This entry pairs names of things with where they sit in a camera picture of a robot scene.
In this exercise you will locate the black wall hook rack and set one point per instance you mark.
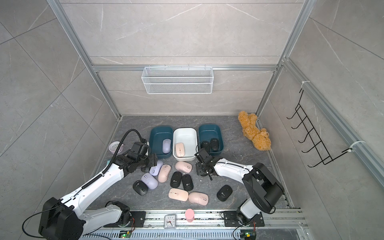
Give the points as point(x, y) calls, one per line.
point(313, 136)

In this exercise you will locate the left teal storage box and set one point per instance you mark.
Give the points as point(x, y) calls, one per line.
point(158, 134)

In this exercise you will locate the teal storage box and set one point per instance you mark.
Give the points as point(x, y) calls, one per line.
point(207, 132)
point(158, 134)

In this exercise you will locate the purple mouse middle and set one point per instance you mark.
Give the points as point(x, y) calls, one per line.
point(150, 181)

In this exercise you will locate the pink cylinder object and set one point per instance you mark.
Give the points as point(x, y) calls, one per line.
point(190, 215)

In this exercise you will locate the white wire mesh basket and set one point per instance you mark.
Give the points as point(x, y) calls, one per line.
point(178, 80)

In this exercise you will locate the brown teddy bear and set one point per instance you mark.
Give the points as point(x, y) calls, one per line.
point(259, 137)

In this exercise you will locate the small white desk clock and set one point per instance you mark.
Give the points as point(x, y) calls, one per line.
point(170, 221)

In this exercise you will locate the right teal storage box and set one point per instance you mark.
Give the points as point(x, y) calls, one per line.
point(207, 132)

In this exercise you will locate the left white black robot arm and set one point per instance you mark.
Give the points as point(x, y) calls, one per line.
point(66, 218)

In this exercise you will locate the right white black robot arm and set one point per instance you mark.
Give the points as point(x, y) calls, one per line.
point(262, 186)

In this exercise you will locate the white storage box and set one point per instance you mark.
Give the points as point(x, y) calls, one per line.
point(187, 136)

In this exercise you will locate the pink mouse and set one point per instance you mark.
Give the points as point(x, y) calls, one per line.
point(184, 167)
point(178, 194)
point(198, 198)
point(164, 173)
point(180, 150)

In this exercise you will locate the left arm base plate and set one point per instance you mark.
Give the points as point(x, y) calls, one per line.
point(137, 218)

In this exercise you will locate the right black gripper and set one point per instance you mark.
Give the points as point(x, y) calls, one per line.
point(199, 169)

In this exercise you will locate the purple mouse top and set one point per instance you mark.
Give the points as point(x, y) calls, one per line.
point(154, 171)

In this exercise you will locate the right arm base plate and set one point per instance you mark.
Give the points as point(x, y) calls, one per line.
point(234, 219)

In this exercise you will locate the purple mouse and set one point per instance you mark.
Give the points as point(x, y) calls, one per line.
point(167, 146)
point(154, 171)
point(150, 181)

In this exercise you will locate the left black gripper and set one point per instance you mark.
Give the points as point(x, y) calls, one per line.
point(153, 159)

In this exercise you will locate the purple mouse bottom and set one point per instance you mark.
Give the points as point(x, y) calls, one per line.
point(167, 146)

